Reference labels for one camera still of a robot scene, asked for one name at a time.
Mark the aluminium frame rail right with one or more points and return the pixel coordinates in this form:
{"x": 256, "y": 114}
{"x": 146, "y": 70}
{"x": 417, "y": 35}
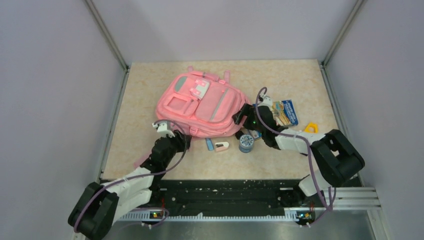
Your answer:
{"x": 342, "y": 77}

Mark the red black stamp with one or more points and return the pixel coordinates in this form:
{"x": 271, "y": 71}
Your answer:
{"x": 239, "y": 134}

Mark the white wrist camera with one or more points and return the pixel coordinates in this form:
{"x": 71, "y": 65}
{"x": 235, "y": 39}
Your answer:
{"x": 164, "y": 129}
{"x": 264, "y": 100}

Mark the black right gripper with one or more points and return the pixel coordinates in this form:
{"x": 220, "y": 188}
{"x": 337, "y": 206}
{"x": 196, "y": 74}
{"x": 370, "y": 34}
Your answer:
{"x": 247, "y": 109}

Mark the blue slime jar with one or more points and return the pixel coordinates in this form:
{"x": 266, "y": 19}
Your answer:
{"x": 246, "y": 143}

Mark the aluminium frame rail left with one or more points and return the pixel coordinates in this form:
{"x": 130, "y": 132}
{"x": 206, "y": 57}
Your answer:
{"x": 114, "y": 102}

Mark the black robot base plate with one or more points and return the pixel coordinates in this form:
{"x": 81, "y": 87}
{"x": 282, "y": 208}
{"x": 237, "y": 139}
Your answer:
{"x": 228, "y": 198}

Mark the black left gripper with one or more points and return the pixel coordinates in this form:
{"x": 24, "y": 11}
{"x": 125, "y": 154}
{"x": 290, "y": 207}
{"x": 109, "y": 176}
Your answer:
{"x": 183, "y": 140}

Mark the pink student backpack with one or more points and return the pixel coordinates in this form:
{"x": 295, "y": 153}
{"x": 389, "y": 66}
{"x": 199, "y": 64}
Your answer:
{"x": 201, "y": 104}

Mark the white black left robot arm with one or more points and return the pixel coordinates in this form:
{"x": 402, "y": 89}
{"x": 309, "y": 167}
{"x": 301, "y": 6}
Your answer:
{"x": 101, "y": 205}

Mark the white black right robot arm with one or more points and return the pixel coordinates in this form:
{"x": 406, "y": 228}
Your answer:
{"x": 336, "y": 158}

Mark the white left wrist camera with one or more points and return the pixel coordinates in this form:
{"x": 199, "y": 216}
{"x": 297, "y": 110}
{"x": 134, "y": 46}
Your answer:
{"x": 164, "y": 129}

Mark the yellow triangular toy block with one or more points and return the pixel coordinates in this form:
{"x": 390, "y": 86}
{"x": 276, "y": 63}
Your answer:
{"x": 311, "y": 128}

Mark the blue treehouse book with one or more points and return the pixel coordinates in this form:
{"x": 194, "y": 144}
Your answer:
{"x": 282, "y": 114}

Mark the aluminium frame rail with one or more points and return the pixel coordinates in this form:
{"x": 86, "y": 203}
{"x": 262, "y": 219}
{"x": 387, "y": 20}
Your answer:
{"x": 342, "y": 77}
{"x": 114, "y": 102}

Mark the blue eraser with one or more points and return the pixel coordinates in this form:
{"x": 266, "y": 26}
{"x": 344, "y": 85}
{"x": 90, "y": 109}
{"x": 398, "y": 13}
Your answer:
{"x": 209, "y": 144}

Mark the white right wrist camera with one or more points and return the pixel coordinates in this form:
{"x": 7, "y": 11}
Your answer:
{"x": 264, "y": 100}

